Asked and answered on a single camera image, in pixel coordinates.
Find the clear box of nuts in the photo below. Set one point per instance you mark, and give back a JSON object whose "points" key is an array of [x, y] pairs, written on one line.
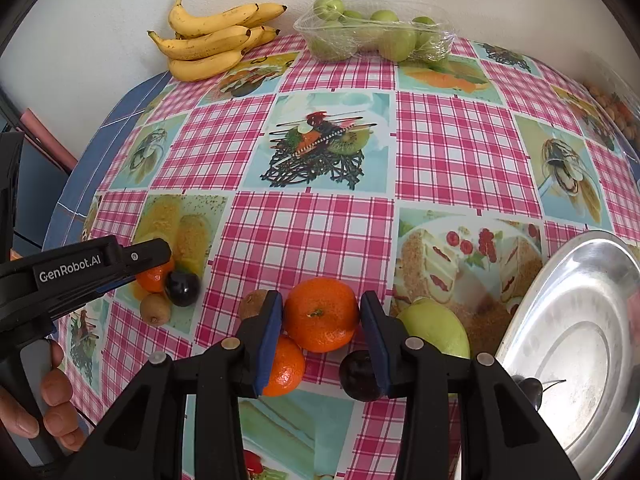
{"points": [[617, 98]]}

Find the green guava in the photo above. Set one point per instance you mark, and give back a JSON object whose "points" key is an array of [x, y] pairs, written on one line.
{"points": [[328, 10], [397, 44]]}

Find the green guava front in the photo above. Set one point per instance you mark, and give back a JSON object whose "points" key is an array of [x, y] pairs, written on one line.
{"points": [[397, 44]]}

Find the yellow banana bunch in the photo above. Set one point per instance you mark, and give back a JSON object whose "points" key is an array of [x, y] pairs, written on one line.
{"points": [[207, 46]]}

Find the clear plastic fruit tray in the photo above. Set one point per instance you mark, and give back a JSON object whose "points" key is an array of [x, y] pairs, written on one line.
{"points": [[363, 22]]}

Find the small orange tangerine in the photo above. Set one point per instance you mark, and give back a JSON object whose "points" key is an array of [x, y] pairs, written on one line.
{"points": [[153, 280]]}

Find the checkered fruit-print tablecloth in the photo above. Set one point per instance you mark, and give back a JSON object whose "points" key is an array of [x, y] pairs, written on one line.
{"points": [[454, 181]]}

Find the large green mango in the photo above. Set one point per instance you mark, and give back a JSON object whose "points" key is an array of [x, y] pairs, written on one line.
{"points": [[437, 325]]}

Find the green guava top left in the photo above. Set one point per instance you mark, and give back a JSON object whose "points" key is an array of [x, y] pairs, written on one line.
{"points": [[328, 10]]}

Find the orange tangerine with stem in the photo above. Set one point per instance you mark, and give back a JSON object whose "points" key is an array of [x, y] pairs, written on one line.
{"points": [[288, 368]]}

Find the brown kiwi-like fruit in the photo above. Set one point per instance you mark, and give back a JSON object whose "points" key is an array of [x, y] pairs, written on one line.
{"points": [[155, 310]]}

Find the dark cherry with stem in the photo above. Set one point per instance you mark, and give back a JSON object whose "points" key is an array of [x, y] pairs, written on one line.
{"points": [[534, 389]]}

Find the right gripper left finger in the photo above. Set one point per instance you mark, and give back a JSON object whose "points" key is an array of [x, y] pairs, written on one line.
{"points": [[141, 434]]}

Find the large orange tangerine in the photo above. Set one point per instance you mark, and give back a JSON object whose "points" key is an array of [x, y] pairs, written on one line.
{"points": [[321, 315]]}

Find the person's left hand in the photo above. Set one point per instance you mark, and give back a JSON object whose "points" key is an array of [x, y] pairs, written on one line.
{"points": [[61, 418]]}

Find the silver metal bowl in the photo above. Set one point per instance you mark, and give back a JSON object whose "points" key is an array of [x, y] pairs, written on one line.
{"points": [[577, 332]]}

